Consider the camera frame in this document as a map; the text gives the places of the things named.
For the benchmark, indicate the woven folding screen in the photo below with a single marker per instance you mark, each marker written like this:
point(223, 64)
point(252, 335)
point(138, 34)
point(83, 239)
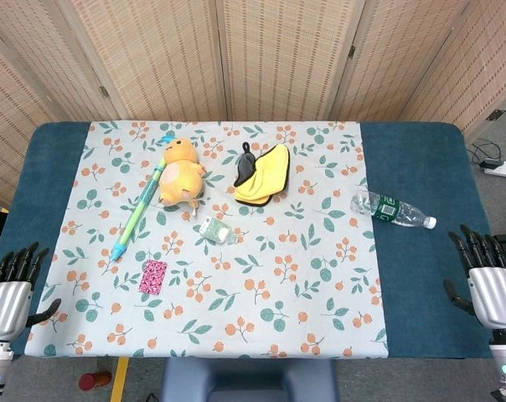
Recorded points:
point(253, 54)

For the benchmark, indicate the white power strip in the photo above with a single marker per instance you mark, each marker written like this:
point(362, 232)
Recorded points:
point(502, 169)

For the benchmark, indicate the yellow black microfiber cloth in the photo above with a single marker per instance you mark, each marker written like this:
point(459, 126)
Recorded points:
point(267, 176)

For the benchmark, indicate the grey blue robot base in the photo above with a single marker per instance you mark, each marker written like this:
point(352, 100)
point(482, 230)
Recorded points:
point(249, 381)

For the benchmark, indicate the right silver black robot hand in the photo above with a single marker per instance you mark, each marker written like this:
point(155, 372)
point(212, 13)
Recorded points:
point(494, 293)

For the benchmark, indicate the giant green blue pen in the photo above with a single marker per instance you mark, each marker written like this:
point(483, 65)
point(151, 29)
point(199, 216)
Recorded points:
point(137, 209)

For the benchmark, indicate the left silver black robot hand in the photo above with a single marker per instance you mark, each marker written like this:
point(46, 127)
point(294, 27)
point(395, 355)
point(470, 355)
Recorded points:
point(8, 303)

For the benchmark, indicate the small green white packet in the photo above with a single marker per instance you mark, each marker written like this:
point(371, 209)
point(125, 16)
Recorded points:
point(214, 229)

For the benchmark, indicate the pink patterned packet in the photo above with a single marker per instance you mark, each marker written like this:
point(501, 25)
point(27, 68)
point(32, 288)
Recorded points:
point(153, 277)

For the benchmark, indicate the clear plastic water bottle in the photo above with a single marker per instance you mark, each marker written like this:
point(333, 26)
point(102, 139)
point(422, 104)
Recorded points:
point(387, 209)

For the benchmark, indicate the orange plush toy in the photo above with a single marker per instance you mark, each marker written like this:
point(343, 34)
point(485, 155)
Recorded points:
point(179, 176)

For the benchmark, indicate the dark blue table cover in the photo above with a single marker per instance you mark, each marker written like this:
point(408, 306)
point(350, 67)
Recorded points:
point(424, 188)

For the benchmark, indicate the floral print tablecloth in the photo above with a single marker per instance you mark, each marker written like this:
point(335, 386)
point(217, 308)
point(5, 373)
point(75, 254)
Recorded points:
point(257, 301)

